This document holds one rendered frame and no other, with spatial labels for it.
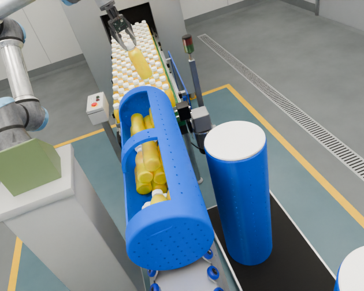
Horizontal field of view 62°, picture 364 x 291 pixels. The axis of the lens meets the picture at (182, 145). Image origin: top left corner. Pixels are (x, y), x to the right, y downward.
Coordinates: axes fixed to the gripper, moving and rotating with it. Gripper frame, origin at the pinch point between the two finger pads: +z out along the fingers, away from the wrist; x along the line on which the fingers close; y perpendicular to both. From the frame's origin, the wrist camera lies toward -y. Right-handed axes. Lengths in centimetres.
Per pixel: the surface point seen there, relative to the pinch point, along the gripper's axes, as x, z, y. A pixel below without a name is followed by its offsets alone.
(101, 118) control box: -35, 33, -25
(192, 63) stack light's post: 32, 39, -39
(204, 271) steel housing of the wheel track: -22, 59, 82
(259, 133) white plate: 29, 53, 42
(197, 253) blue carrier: -20, 51, 81
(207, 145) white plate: 6, 47, 35
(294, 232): 30, 143, 34
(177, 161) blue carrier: -10, 30, 58
